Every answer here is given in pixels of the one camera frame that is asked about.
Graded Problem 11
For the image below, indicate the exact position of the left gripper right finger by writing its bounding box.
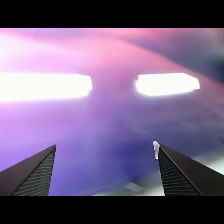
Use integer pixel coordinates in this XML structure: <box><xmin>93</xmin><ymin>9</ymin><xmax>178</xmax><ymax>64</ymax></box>
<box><xmin>157</xmin><ymin>143</ymin><xmax>224</xmax><ymax>197</ymax></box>

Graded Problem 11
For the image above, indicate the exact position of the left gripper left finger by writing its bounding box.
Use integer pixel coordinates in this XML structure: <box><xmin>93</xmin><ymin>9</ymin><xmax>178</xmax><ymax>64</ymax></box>
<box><xmin>0</xmin><ymin>144</ymin><xmax>57</xmax><ymax>197</ymax></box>

